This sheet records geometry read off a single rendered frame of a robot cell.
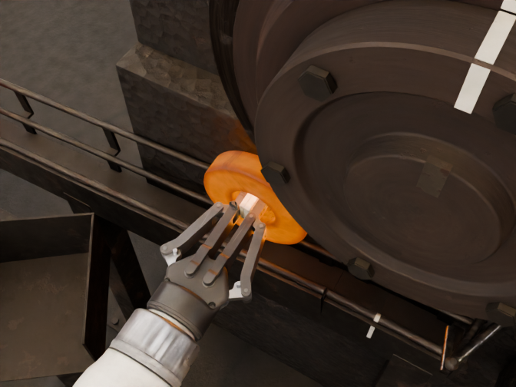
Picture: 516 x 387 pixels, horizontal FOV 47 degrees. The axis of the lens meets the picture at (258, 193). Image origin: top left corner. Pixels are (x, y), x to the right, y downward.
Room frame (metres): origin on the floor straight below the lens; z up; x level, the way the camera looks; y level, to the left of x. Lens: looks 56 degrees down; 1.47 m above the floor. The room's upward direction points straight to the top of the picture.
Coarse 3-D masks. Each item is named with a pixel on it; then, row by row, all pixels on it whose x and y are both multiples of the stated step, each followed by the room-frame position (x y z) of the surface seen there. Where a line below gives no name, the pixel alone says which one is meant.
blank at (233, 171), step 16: (224, 160) 0.45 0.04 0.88; (240, 160) 0.44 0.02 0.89; (256, 160) 0.44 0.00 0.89; (208, 176) 0.45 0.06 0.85; (224, 176) 0.43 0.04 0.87; (240, 176) 0.42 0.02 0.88; (256, 176) 0.41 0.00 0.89; (208, 192) 0.45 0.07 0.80; (224, 192) 0.44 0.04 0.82; (256, 192) 0.41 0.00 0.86; (272, 192) 0.40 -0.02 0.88; (272, 208) 0.40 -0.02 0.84; (272, 224) 0.40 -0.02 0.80; (288, 224) 0.39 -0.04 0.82; (272, 240) 0.40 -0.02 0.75; (288, 240) 0.39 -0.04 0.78
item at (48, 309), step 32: (0, 224) 0.45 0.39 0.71; (32, 224) 0.46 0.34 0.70; (64, 224) 0.46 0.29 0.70; (96, 224) 0.46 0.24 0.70; (0, 256) 0.45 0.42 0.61; (32, 256) 0.45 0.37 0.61; (64, 256) 0.46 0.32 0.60; (96, 256) 0.41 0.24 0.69; (0, 288) 0.40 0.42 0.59; (32, 288) 0.40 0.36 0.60; (64, 288) 0.40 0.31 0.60; (96, 288) 0.37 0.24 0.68; (0, 320) 0.35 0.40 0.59; (32, 320) 0.35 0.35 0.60; (64, 320) 0.34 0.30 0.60; (96, 320) 0.32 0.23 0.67; (0, 352) 0.30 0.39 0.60; (32, 352) 0.30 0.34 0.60; (64, 352) 0.29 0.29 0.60; (96, 352) 0.28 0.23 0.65; (64, 384) 0.32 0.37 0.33
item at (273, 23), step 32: (256, 0) 0.37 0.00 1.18; (288, 0) 0.34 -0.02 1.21; (320, 0) 0.33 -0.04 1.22; (352, 0) 0.31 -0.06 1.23; (384, 0) 0.30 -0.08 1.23; (448, 0) 0.29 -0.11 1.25; (480, 0) 0.28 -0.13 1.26; (256, 32) 0.37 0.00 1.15; (288, 32) 0.34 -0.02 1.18; (256, 64) 0.35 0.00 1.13; (256, 96) 0.35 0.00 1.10
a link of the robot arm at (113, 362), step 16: (112, 352) 0.21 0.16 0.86; (96, 368) 0.19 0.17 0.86; (112, 368) 0.19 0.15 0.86; (128, 368) 0.19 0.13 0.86; (144, 368) 0.19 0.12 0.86; (80, 384) 0.18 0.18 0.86; (96, 384) 0.17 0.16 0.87; (112, 384) 0.17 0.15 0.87; (128, 384) 0.17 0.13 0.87; (144, 384) 0.17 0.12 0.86; (160, 384) 0.18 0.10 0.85
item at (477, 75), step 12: (504, 0) 0.27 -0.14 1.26; (504, 12) 0.27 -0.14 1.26; (492, 24) 0.26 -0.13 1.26; (504, 24) 0.26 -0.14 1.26; (492, 36) 0.25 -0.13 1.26; (504, 36) 0.25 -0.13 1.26; (480, 48) 0.24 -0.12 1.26; (492, 48) 0.24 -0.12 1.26; (492, 60) 0.23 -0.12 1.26; (468, 72) 0.23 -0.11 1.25; (480, 72) 0.23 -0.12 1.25; (468, 84) 0.23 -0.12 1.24; (480, 84) 0.23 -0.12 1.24; (468, 96) 0.23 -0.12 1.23; (468, 108) 0.23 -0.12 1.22
